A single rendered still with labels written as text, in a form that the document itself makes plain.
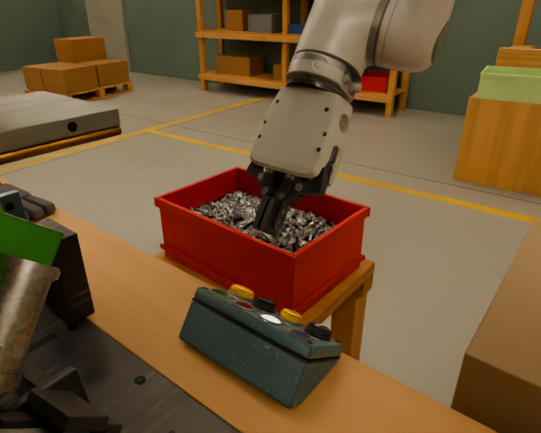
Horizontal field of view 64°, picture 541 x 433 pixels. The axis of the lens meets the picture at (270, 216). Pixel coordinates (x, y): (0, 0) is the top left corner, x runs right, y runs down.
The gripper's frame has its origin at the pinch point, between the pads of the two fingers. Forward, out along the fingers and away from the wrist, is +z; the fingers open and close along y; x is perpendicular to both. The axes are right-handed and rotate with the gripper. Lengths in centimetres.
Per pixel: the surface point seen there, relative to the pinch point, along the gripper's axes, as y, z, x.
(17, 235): 0.2, 7.8, 26.6
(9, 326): -4.0, 12.2, 27.4
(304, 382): -12.8, 13.4, 4.4
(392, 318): 22, 17, -151
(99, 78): 541, -113, -293
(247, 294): -1.3, 9.1, 0.7
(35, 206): 43.8, 11.6, 1.8
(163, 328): 5.3, 16.2, 4.4
